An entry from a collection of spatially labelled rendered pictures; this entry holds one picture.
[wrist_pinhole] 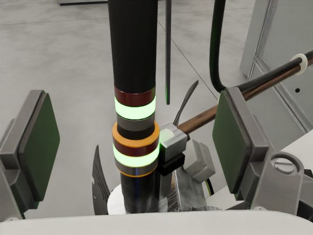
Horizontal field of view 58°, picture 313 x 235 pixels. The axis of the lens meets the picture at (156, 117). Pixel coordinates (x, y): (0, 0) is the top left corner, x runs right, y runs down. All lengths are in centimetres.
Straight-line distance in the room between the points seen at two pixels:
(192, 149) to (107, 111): 210
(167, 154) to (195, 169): 53
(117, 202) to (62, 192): 190
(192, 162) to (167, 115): 201
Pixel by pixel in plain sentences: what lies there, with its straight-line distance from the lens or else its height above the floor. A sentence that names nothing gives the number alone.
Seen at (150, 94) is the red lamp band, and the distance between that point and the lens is 22.
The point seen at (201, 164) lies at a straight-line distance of 81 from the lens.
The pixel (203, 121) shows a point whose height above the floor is 154.
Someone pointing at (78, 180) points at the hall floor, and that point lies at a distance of 228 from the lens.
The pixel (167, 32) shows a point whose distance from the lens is 20.
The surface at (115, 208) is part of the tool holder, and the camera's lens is 34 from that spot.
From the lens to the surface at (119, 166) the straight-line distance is 27.
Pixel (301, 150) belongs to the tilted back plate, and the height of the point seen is 129.
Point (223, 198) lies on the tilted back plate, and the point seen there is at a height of 111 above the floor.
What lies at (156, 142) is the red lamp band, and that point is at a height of 156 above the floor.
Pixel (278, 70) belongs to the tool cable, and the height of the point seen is 155.
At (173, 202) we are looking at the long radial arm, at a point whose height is 113.
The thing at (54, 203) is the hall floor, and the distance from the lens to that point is 220.
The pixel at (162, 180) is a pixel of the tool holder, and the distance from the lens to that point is 32.
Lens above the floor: 174
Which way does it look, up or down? 39 degrees down
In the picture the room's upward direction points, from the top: 2 degrees clockwise
